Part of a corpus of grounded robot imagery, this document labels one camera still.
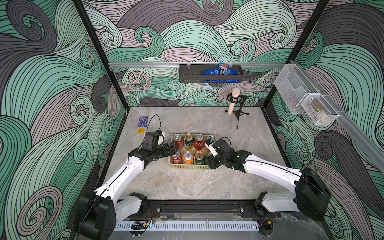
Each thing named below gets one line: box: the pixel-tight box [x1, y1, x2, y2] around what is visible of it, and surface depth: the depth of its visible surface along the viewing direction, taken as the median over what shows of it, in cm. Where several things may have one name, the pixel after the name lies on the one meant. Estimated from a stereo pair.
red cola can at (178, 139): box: [172, 133, 184, 151], surface depth 91 cm
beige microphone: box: [228, 88, 241, 116], surface depth 94 cm
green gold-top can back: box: [184, 133, 194, 150], surface depth 92 cm
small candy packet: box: [218, 62, 229, 76], surface depth 92 cm
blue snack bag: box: [202, 68, 241, 83], surface depth 94 cm
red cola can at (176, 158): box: [169, 151, 183, 164], surface depth 83 cm
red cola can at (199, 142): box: [194, 133, 205, 151], surface depth 91 cm
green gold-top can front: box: [194, 151, 206, 165], surface depth 83 cm
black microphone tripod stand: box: [225, 93, 250, 129], surface depth 99 cm
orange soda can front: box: [182, 151, 194, 165], surface depth 83 cm
